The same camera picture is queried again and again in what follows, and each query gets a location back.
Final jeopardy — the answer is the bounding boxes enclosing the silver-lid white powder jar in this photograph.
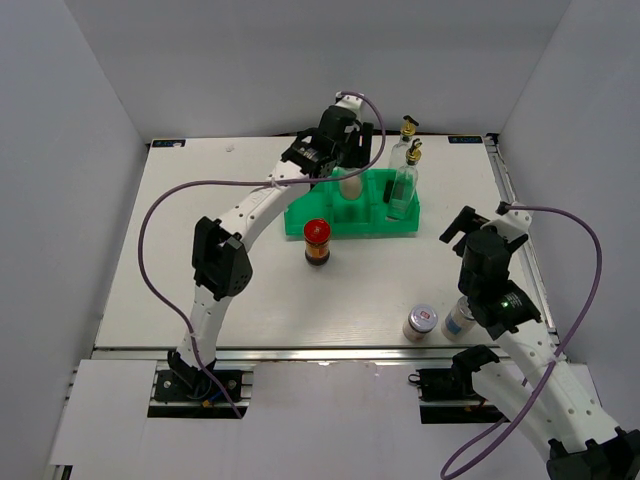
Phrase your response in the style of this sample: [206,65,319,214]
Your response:
[339,170,363,201]

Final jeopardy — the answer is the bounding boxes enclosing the glass cruet with dark spice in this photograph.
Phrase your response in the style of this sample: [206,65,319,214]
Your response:
[383,115,419,204]

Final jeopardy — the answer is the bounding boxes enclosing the blue-label white shaker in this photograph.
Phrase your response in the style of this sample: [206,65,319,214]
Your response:
[441,296,477,341]

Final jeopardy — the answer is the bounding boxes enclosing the clear glass cruet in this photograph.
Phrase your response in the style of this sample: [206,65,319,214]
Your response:
[387,138,422,221]

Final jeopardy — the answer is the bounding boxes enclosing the red-lid dark sauce jar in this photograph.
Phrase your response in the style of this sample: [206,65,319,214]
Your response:
[303,218,331,266]

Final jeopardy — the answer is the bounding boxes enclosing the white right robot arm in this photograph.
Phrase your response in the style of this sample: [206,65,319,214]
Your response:
[440,202,639,479]

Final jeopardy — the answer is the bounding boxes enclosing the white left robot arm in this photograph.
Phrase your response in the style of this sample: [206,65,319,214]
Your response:
[168,95,373,400]

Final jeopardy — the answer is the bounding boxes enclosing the green three-compartment tray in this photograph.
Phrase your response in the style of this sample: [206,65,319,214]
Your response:
[284,169,420,239]

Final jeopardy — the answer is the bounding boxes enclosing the red-label lid small jar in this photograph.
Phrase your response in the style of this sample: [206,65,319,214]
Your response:
[402,304,439,343]

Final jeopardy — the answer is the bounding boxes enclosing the right blue table sticker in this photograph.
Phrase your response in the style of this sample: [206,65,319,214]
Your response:
[447,135,484,145]

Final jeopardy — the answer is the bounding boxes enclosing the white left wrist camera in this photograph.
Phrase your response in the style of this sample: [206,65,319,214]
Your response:
[335,92,363,118]

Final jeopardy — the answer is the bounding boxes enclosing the aluminium side rail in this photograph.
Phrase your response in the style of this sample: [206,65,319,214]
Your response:
[483,133,559,342]

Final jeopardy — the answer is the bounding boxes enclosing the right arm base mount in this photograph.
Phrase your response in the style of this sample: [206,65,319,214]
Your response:
[407,345,503,425]

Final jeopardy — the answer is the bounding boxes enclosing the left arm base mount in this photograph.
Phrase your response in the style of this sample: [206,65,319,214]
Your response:
[147,365,253,420]

